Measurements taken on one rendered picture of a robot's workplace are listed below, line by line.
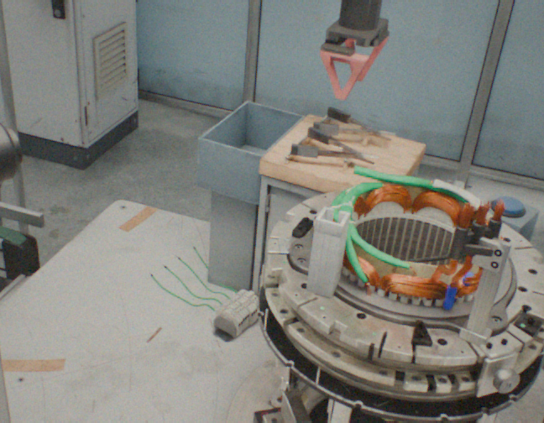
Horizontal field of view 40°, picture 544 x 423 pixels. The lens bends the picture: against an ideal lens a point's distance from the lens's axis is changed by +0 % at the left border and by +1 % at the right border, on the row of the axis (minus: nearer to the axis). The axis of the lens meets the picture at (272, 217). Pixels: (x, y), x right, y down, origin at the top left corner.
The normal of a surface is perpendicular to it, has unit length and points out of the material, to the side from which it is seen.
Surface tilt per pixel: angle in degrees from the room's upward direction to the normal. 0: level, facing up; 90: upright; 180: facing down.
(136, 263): 0
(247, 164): 90
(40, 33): 90
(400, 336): 0
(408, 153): 0
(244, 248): 90
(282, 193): 90
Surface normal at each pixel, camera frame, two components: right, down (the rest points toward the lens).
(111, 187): 0.08, -0.84
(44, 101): -0.33, 0.48
